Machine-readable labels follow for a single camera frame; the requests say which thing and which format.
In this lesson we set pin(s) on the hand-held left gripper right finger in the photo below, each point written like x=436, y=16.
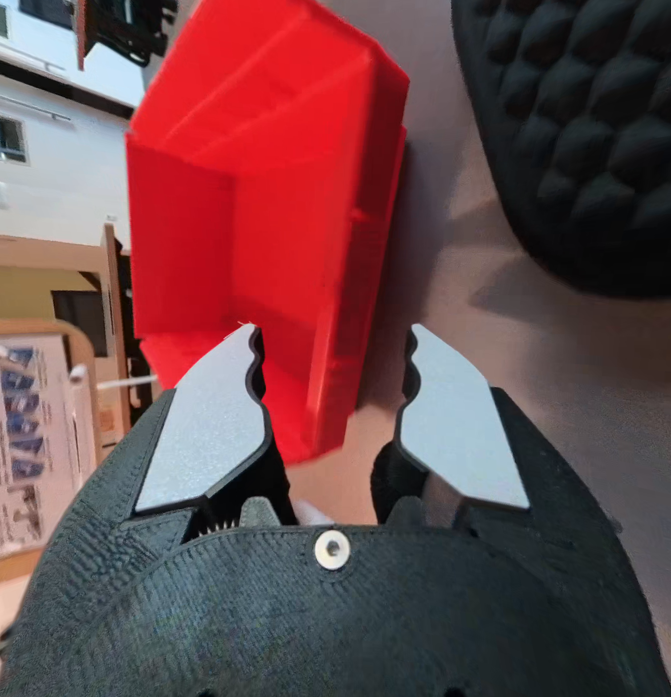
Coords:
x=455, y=430

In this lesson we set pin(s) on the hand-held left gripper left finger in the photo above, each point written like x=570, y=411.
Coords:
x=205, y=430

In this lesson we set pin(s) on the instruction sheet on stand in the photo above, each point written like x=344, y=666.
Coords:
x=90, y=354

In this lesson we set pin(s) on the black wrist rest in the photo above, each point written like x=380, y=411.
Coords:
x=586, y=136

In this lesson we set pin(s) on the red plastic bin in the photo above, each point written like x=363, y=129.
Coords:
x=292, y=218

